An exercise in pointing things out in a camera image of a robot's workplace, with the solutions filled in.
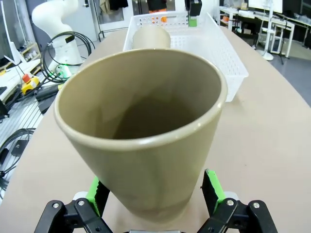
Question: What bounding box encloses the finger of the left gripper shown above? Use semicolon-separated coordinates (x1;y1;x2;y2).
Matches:
188;0;202;27

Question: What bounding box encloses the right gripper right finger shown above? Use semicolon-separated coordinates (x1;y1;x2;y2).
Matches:
200;168;277;233

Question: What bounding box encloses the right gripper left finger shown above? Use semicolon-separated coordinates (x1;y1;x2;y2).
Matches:
36;176;111;233

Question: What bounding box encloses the white perforated plastic basket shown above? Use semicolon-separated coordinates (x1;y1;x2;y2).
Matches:
122;11;249;102

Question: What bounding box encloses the white desk with equipment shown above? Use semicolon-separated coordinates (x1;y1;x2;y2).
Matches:
218;4;311;33

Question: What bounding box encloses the white standing fan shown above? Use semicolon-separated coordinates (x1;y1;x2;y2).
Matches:
257;0;275;61

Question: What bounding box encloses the small black box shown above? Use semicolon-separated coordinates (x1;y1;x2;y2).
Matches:
11;140;31;156

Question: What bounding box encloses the black tripod stand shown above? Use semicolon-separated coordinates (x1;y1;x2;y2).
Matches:
276;14;292;65

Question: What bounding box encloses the yellow emergency stop box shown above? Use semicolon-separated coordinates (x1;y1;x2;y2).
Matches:
21;74;40;95

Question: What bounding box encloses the small white frame table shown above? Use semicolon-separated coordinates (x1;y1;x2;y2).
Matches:
261;17;296;55

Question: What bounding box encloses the black cable bundle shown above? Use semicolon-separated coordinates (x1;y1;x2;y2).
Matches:
0;128;37;195

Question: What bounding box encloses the black bracket block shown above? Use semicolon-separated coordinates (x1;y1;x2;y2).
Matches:
35;86;60;115

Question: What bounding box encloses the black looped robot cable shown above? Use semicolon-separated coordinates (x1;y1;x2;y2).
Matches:
43;31;92;83

